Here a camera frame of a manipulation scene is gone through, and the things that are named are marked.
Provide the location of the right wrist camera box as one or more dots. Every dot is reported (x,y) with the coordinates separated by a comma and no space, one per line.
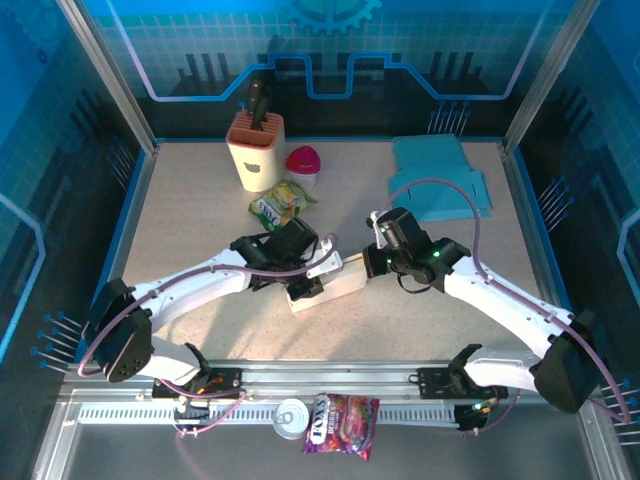
(376,230)

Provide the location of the aluminium mounting rail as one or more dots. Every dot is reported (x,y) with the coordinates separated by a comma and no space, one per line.
(325,372)

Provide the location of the green yellow candy bag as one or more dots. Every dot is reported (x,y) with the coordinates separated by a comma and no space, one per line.
(280,205)

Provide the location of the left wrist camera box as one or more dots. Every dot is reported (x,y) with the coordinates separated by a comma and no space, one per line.
(325,265)

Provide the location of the aluminium side rail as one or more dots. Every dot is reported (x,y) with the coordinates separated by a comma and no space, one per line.
(125,240)
(537,240)

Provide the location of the silver tin can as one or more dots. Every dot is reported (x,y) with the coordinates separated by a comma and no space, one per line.
(291,417)

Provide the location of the purple berries candy bag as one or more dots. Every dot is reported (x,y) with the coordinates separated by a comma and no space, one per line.
(340,425)

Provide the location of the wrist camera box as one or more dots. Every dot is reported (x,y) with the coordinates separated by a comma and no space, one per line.
(376,230)
(325,265)

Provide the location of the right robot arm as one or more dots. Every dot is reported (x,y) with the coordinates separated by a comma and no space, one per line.
(500,305)

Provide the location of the black controller board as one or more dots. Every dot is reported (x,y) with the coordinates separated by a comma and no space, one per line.
(472,417)
(192,415)

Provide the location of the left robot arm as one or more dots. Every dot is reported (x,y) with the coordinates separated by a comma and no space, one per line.
(190,290)

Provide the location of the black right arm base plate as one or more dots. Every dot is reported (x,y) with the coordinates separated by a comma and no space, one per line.
(432,382)

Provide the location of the pink lidded plastic container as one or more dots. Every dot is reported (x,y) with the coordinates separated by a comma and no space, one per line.
(302,160)

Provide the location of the beige knife block orange top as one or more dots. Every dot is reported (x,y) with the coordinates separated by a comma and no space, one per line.
(255,165)

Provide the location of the aluminium frame post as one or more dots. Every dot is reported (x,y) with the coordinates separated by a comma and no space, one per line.
(115,85)
(545,75)

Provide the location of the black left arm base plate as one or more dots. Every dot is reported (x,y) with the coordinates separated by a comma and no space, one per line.
(225,380)

